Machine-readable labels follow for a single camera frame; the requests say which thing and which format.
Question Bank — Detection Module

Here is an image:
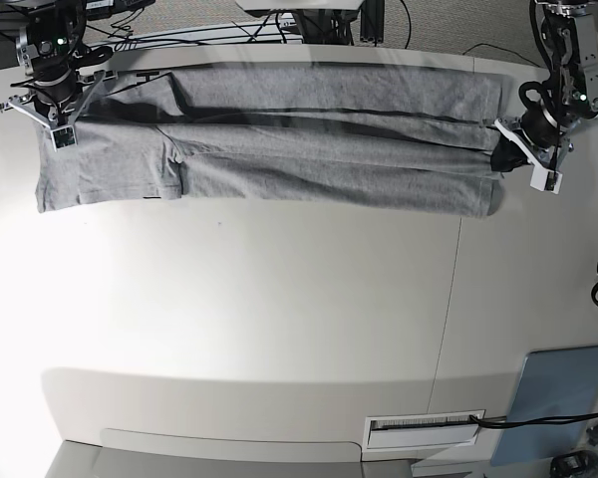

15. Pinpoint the grey T-shirt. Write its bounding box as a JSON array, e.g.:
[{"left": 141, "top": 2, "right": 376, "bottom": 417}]
[{"left": 36, "top": 65, "right": 503, "bottom": 217}]

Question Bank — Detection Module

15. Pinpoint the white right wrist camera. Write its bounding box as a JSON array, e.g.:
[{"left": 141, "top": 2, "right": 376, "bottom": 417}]
[{"left": 50, "top": 124, "right": 77, "bottom": 150}]

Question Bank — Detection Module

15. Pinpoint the blue-grey tablet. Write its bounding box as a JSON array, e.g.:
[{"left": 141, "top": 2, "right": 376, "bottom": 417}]
[{"left": 490, "top": 346, "right": 598, "bottom": 467}]

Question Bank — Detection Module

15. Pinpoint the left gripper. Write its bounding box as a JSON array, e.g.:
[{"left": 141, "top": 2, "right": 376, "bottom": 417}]
[{"left": 494, "top": 107, "right": 573, "bottom": 167}]

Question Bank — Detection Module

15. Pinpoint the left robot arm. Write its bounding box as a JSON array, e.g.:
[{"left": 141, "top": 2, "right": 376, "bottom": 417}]
[{"left": 512, "top": 1, "right": 598, "bottom": 168}]

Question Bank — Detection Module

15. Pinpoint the black device bottom right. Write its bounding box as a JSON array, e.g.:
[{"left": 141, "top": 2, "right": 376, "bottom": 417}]
[{"left": 549, "top": 450, "right": 598, "bottom": 478}]

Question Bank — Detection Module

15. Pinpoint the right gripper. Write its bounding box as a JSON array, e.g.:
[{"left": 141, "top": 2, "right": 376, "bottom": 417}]
[{"left": 0, "top": 70, "right": 118, "bottom": 127}]

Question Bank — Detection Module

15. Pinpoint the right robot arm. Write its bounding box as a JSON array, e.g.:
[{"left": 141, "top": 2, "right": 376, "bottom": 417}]
[{"left": 0, "top": 1, "right": 117, "bottom": 130}]

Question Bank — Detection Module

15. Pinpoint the black cable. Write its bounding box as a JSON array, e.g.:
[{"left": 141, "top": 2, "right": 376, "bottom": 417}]
[{"left": 470, "top": 410, "right": 598, "bottom": 430}]

